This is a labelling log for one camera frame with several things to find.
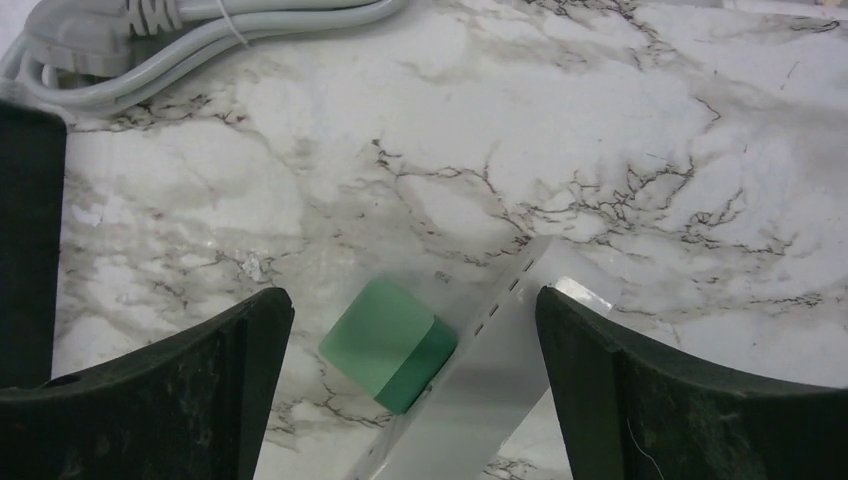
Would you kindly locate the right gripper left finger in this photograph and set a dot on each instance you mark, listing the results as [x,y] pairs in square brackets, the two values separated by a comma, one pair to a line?
[194,405]

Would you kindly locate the black power strip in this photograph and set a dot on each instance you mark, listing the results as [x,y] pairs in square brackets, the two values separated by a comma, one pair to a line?
[33,152]

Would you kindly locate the green plug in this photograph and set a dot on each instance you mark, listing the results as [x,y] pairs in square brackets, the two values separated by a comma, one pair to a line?
[389,343]

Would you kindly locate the white power strip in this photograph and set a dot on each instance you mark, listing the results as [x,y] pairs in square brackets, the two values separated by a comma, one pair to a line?
[495,376]

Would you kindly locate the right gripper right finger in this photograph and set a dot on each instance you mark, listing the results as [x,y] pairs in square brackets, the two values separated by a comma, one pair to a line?
[631,407]

